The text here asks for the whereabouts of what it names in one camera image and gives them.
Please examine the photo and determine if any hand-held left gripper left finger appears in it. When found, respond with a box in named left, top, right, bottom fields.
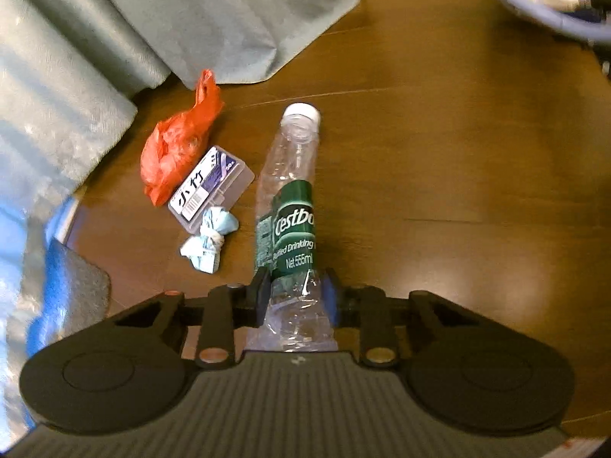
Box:
left=112, top=267, right=271, bottom=369

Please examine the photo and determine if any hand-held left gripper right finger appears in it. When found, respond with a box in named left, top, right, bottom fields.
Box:
left=322, top=267, right=478, bottom=368

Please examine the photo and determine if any pale tissue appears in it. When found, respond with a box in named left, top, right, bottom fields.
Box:
left=180, top=206, right=238, bottom=275

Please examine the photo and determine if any clear plastic bottle green label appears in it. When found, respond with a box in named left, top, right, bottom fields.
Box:
left=247, top=102, right=341, bottom=352

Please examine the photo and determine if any clear plastic box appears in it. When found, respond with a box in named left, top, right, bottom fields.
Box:
left=168, top=147, right=255, bottom=224

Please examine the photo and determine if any red plastic bag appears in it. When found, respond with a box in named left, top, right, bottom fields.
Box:
left=141, top=69, right=225, bottom=207

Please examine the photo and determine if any blue plastic mesh basket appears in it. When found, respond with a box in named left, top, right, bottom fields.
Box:
left=461, top=0, right=611, bottom=44

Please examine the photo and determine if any grey and blue floor mat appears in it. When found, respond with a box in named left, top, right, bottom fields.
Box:
left=19, top=195, right=114, bottom=347

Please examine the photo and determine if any sheer sparkly light blue curtain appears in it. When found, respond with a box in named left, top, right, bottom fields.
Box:
left=0, top=0, right=173, bottom=230

